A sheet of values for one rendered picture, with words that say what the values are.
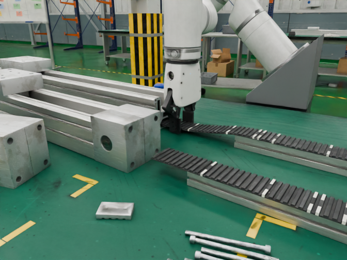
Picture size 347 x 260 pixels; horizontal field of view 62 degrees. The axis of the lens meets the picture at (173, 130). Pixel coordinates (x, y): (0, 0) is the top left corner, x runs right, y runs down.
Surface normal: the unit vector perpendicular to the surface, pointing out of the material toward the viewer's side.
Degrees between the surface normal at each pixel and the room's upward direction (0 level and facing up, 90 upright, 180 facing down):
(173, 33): 90
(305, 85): 90
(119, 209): 0
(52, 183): 0
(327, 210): 0
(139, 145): 90
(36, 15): 90
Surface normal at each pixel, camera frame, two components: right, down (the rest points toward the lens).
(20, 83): 0.82, 0.21
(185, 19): 0.08, 0.36
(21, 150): 0.95, 0.11
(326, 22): -0.50, 0.32
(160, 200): 0.00, -0.93
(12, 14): -0.17, 0.36
